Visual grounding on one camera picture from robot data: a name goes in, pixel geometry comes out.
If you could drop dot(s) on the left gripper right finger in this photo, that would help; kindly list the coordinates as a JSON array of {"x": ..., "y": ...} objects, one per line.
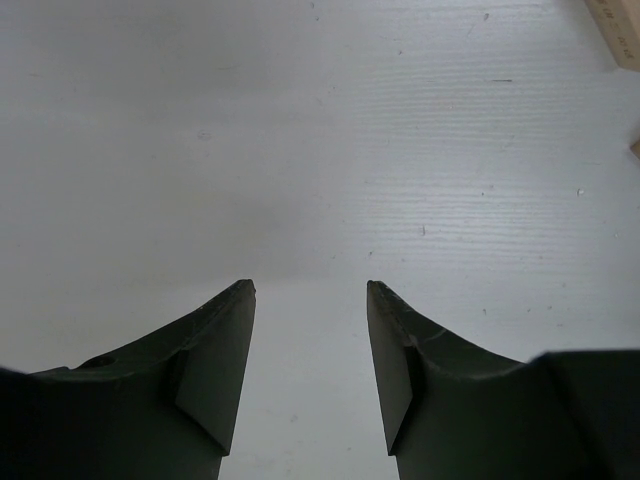
[{"x": 453, "y": 410}]

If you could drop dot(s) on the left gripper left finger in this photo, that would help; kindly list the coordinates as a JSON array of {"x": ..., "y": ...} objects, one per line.
[{"x": 161, "y": 407}]

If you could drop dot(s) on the wood block three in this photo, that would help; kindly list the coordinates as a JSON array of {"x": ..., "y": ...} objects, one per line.
[{"x": 618, "y": 23}]

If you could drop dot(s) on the wood block four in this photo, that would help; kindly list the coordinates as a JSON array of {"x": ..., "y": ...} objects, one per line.
[{"x": 635, "y": 149}]

